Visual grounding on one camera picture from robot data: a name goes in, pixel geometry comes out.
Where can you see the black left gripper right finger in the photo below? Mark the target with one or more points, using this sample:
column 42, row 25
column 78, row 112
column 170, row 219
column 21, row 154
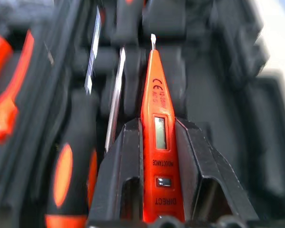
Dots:
column 199, row 164

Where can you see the black plastic tool case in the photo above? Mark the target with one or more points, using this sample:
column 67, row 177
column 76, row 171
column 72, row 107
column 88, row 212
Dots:
column 213, row 78

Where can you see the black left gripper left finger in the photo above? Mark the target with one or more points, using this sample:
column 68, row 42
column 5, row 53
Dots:
column 118, row 166

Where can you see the orange voltage tester pen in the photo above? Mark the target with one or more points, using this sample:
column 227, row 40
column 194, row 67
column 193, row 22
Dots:
column 160, row 133

